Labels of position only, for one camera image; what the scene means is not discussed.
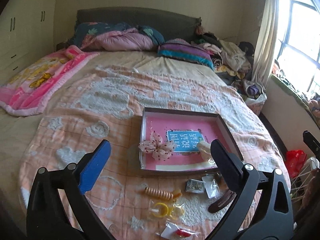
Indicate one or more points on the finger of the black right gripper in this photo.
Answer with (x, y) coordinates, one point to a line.
(312, 143)

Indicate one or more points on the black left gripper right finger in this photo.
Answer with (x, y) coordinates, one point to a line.
(273, 218)

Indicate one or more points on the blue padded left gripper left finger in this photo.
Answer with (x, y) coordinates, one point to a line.
(46, 216)

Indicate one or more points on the red ball earrings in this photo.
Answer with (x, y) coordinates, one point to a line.
(173, 231)

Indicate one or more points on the yellow hoop earrings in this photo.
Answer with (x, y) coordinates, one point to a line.
(163, 210)

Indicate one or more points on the rhinestone jewelry in grey packet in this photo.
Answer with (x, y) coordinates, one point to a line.
(195, 186)

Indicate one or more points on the red plastic bag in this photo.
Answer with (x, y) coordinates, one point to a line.
(294, 162)

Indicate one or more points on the dark brown hair clip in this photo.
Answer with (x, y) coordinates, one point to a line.
(222, 202)

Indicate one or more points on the small clear plastic bag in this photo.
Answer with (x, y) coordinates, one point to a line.
(211, 186)

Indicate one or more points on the window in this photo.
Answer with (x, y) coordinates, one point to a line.
(297, 49)

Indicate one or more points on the beige bed sheet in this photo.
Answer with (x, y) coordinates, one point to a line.
(17, 132)

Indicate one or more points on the cream curtain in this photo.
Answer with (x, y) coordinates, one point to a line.
(266, 43)

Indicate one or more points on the cream white hair clip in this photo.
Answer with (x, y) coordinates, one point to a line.
(204, 150)

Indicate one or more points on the peach and white quilt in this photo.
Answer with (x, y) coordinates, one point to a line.
(108, 103)

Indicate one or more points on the pile of clothes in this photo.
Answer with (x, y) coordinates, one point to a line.
(231, 61)

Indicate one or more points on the pink cartoon blanket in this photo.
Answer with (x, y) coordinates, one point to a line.
(28, 92)

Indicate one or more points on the shallow grey cardboard box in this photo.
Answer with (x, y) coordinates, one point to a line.
(226, 139)

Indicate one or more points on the dotted chiffon bow hair clip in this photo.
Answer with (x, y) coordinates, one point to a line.
(159, 149)

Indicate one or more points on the purple and teal pillow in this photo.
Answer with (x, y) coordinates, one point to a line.
(182, 50)

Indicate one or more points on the dark green headboard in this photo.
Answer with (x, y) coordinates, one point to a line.
(170, 24)

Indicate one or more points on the pink and teal floral duvet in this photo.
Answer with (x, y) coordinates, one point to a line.
(94, 36)

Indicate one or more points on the cream wardrobe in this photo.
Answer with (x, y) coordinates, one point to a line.
(26, 34)

